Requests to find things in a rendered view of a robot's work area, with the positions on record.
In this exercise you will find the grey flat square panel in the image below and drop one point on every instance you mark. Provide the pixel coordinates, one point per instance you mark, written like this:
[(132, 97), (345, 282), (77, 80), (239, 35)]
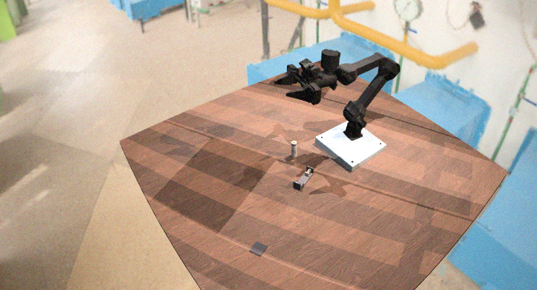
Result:
[(258, 248)]

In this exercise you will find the grey cylindrical battery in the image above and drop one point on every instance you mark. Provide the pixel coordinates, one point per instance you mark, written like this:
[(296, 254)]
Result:
[(294, 149)]

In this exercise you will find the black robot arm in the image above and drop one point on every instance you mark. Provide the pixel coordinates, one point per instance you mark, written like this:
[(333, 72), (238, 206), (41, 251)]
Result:
[(347, 73)]

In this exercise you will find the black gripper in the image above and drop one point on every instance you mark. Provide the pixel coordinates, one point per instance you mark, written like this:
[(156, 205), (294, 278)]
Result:
[(310, 92)]

